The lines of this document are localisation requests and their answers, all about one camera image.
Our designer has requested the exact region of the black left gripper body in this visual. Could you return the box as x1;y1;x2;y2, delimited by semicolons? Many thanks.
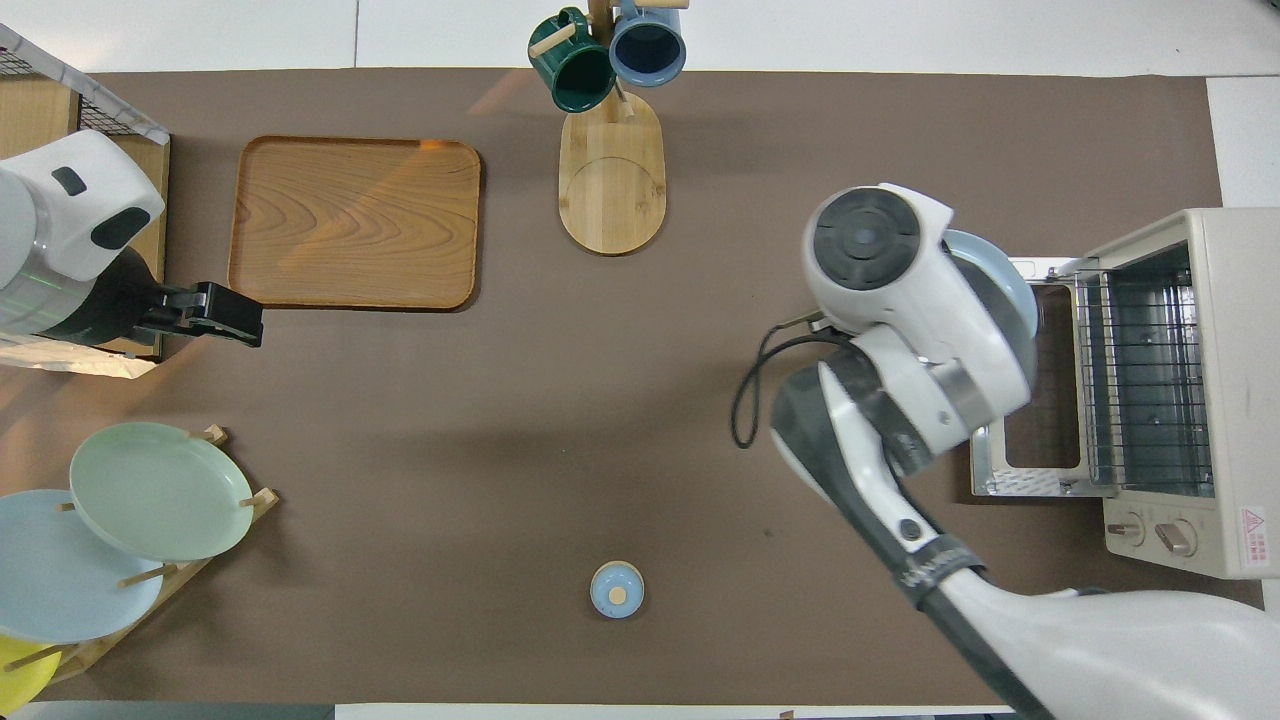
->
65;248;201;346

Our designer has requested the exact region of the cream toaster oven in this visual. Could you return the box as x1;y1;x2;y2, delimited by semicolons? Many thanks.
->
970;207;1280;581

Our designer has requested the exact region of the square wooden tray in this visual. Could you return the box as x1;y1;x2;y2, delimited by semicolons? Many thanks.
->
228;136;483;311

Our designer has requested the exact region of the wooden plate rack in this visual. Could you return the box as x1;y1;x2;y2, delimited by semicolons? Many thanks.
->
0;425;281;686

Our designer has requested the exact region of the pale green racked plate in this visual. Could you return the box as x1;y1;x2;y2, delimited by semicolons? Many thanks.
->
69;422;255;562

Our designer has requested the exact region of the brown table mat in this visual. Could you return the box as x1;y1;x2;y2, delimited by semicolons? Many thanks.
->
0;68;1266;706

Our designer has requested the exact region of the light blue racked plate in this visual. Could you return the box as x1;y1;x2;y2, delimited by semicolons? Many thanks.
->
0;489;166;645

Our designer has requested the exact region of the wooden mug tree stand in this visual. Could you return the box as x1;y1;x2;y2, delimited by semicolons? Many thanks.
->
528;0;691;256

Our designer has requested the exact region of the yellow racked plate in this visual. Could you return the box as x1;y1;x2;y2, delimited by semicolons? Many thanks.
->
0;635;63;713

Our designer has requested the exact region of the dark green ceramic mug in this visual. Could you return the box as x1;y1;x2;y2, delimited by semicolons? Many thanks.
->
528;8;617;113

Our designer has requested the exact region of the small blue lid wooden knob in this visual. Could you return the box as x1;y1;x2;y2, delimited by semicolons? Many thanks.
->
589;561;646;620

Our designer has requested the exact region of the blue ceramic mug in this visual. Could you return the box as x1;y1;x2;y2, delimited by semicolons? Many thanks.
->
608;0;688;88

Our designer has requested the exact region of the black wire basket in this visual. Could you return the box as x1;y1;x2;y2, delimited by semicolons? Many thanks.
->
0;25;171;146

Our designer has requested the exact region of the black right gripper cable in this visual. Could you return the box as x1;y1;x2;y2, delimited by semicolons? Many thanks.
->
732;318;851;449

